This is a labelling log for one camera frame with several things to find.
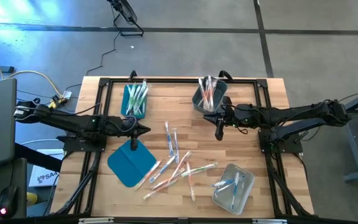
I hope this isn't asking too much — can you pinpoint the black diagonal beam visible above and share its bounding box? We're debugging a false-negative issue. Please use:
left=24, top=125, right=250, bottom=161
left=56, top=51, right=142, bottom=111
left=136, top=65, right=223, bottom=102
left=14, top=142, right=63, bottom=172

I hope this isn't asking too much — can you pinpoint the silver aluminium bracket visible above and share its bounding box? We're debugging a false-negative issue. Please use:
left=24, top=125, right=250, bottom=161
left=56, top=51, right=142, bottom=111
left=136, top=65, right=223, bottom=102
left=78, top=217, right=115, bottom=224
left=252, top=218, right=288, bottom=224

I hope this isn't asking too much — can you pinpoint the small yellow object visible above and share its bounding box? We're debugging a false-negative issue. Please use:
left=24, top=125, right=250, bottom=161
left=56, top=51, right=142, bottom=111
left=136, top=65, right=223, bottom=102
left=26, top=192, right=39, bottom=207

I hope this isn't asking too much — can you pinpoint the white cardboard box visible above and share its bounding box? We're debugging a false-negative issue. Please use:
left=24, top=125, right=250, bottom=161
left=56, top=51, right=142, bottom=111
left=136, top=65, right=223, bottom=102
left=29, top=148, right=65, bottom=188

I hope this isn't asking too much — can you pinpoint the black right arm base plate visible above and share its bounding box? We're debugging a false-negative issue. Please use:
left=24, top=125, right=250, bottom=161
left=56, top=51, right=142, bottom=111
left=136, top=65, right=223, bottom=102
left=258, top=129, right=304, bottom=154

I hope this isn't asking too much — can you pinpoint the dark grey desk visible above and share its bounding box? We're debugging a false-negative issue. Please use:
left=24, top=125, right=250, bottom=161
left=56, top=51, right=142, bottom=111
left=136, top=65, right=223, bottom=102
left=0, top=157, right=28, bottom=221

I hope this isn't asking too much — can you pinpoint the cream yellow cable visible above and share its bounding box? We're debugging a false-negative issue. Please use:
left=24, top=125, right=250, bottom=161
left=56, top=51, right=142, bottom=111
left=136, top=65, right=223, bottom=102
left=0, top=50, right=68, bottom=115

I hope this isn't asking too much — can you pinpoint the dark grey plastic bin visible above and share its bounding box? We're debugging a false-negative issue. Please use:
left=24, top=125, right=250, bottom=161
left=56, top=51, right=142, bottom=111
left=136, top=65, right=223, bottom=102
left=192, top=77, right=229, bottom=114

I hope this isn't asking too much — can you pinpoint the teal plastic lid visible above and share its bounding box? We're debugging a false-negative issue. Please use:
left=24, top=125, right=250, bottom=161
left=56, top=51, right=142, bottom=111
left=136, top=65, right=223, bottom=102
left=107, top=138, right=157, bottom=188

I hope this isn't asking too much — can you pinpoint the green toothbrush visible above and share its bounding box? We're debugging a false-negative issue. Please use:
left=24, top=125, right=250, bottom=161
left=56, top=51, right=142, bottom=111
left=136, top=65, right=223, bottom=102
left=134, top=81, right=145, bottom=115
left=139, top=85, right=150, bottom=114
left=140, top=93, right=147, bottom=116
left=137, top=79, right=148, bottom=114
left=126, top=83, right=134, bottom=114
left=181, top=162, right=219, bottom=179
left=131, top=84, right=142, bottom=115
left=128, top=83, right=138, bottom=115

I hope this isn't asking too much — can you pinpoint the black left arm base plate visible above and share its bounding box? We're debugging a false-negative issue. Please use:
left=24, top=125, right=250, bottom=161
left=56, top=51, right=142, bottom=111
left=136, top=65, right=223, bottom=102
left=63, top=128, right=109, bottom=153

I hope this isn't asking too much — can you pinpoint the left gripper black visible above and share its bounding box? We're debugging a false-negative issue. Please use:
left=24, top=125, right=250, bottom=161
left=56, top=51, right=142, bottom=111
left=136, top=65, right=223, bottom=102
left=118, top=115, right=152, bottom=152

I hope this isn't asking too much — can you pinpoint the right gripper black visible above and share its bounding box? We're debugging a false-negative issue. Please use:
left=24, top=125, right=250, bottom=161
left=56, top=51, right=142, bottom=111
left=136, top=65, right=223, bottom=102
left=203, top=96, right=256, bottom=141

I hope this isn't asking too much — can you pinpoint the teal plastic bin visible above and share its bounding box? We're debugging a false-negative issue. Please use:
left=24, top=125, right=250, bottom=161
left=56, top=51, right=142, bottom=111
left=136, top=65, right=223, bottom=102
left=121, top=82, right=150, bottom=119

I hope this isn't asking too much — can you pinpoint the black floor cable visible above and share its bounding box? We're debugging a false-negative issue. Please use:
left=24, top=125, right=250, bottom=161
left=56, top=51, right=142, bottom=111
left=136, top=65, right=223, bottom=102
left=63, top=30, right=119, bottom=93

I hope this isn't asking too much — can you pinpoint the black computer mouse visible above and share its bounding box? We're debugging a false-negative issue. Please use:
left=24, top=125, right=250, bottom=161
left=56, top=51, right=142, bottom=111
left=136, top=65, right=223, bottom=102
left=0, top=185, right=19, bottom=219

